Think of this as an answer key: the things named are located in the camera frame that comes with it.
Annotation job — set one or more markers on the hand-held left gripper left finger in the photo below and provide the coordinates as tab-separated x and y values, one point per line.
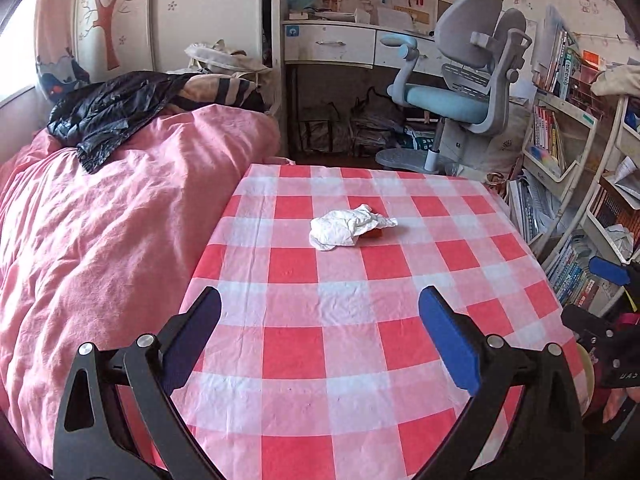
192	340

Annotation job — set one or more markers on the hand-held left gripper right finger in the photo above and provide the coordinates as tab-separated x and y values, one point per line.
450	345

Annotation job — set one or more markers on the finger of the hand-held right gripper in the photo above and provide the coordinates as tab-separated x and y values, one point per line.
607	269
585	321

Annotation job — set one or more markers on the person's right hand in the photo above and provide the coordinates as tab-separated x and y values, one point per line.
617	405

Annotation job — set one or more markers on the stack of colourful books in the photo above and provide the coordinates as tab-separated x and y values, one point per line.
575	275

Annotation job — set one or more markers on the pile of papers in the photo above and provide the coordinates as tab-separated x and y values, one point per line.
525	205

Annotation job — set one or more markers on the red white checkered tablecloth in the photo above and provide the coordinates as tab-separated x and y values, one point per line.
350	310

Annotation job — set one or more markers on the white bookshelf rack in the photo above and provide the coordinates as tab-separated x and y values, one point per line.
550	175

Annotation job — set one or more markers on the pink duvet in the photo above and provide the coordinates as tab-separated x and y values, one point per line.
100	260

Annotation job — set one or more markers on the row of upright books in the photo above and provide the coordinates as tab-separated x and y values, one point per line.
547	135

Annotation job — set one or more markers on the white tote bag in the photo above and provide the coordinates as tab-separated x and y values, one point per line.
510	145

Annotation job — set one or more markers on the white crumpled tissue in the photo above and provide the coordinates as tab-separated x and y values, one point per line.
340	227

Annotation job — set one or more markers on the row of tall books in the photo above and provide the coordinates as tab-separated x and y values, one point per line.
560	65

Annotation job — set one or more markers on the pile of dark bags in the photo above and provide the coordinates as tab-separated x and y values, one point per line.
377	125

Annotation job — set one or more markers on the clear plaid storage bag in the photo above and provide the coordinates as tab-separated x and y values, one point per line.
320	132

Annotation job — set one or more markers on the black plastic bag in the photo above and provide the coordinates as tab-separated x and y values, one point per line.
115	105

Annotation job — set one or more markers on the striped beige pillow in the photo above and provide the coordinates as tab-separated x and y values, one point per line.
220	91

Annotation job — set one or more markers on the grey blue office chair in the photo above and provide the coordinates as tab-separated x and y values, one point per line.
460	35

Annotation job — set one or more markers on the beige canvas bag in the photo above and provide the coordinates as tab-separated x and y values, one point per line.
220	57

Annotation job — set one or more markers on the white desk with drawers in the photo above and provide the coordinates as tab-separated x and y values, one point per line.
330	42

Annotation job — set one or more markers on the window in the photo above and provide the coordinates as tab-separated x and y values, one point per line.
20	60

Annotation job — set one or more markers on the white wardrobe with tree decal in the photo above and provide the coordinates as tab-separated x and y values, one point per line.
200	10

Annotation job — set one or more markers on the pink curtain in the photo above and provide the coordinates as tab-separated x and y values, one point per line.
57	35

